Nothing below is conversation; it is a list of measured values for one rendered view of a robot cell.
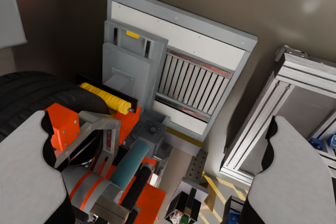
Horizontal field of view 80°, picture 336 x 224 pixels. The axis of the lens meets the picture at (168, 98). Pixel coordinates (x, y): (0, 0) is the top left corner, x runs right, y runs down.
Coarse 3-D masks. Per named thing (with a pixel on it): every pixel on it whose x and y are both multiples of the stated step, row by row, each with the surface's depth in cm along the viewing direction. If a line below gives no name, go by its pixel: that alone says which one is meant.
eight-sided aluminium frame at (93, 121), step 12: (84, 120) 62; (96, 120) 64; (108, 120) 73; (120, 120) 85; (84, 132) 60; (108, 132) 90; (72, 144) 56; (108, 144) 97; (60, 156) 53; (108, 156) 97; (96, 168) 96; (108, 168) 98
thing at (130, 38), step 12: (108, 24) 114; (120, 24) 112; (108, 36) 118; (120, 36) 112; (132, 36) 108; (144, 36) 107; (156, 36) 110; (132, 48) 116; (144, 48) 111; (156, 48) 111; (156, 60) 115; (156, 72) 117; (156, 84) 127; (144, 108) 137
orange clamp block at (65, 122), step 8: (56, 104) 53; (48, 112) 50; (56, 112) 51; (64, 112) 51; (72, 112) 52; (56, 120) 49; (64, 120) 50; (72, 120) 51; (56, 128) 47; (64, 128) 49; (72, 128) 53; (56, 136) 49; (64, 136) 51; (72, 136) 54; (56, 144) 51; (64, 144) 52
